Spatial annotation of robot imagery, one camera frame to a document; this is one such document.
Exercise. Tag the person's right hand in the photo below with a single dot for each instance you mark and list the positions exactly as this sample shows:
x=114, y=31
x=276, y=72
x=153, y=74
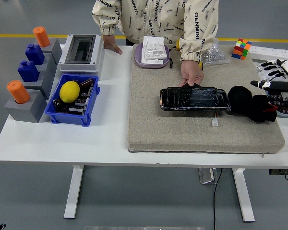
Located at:
x=109, y=43

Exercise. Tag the clear bag of metal nuts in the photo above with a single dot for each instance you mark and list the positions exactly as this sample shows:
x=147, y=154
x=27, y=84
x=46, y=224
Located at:
x=213, y=55

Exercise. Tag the black glossy panel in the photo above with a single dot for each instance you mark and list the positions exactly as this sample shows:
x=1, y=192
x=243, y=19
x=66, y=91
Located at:
x=194, y=98

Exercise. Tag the white switch plate stack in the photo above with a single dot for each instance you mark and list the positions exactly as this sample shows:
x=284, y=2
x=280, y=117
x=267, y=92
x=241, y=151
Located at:
x=153, y=50

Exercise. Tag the blue block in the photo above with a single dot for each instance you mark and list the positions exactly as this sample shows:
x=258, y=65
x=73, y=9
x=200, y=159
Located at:
x=28, y=72
x=34, y=55

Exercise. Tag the black rag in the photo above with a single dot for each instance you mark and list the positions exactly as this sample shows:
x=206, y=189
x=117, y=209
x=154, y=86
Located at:
x=240, y=98

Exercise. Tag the purple tray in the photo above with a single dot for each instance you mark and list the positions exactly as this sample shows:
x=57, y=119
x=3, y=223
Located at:
x=139, y=60

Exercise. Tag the blue plastic bin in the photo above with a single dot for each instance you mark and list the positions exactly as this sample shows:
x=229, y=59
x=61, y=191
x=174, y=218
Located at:
x=69, y=118

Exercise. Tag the grey electrical distribution box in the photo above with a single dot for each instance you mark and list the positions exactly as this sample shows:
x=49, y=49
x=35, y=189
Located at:
x=96, y=55

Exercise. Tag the person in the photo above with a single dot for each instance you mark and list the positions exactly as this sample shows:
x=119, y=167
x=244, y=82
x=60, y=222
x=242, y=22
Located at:
x=158, y=19

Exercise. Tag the grey holder block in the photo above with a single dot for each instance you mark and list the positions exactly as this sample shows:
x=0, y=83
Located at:
x=46, y=81
x=51, y=63
x=56, y=51
x=26, y=112

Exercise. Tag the person's left hand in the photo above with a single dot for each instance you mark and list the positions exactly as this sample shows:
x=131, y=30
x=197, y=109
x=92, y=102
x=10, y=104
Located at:
x=192, y=72

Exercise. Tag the dark green socket strip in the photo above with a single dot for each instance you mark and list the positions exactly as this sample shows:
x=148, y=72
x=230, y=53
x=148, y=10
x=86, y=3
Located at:
x=282, y=172

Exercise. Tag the colourful puzzle cube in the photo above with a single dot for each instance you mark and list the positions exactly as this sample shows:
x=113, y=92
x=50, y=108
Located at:
x=241, y=49

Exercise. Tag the grey-brown mat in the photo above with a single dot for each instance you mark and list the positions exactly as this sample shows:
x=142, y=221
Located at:
x=170, y=134

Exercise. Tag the white table leg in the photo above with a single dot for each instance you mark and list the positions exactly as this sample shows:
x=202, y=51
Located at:
x=244, y=196
x=73, y=191

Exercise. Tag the silver metal bracket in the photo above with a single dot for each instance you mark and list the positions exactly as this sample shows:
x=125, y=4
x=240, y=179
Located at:
x=206, y=176

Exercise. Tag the black round capacitor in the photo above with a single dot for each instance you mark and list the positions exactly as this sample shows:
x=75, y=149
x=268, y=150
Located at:
x=56, y=102

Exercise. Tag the dark circuit board pile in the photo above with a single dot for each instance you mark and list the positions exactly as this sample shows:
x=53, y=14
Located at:
x=82, y=101

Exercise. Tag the yellow lemon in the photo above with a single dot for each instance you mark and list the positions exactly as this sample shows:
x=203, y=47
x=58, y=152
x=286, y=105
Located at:
x=69, y=92

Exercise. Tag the orange cylinder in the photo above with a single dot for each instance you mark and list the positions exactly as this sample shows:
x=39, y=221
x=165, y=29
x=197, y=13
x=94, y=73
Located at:
x=42, y=37
x=18, y=93

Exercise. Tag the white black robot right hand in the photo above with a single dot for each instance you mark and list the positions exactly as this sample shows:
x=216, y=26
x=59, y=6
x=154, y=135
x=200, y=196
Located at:
x=286, y=65

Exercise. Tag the white power strip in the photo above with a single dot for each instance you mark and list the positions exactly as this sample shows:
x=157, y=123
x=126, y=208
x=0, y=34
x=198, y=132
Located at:
x=271, y=51

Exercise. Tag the clear bags of washers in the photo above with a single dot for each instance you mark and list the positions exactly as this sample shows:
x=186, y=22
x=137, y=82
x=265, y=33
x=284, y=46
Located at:
x=257, y=68

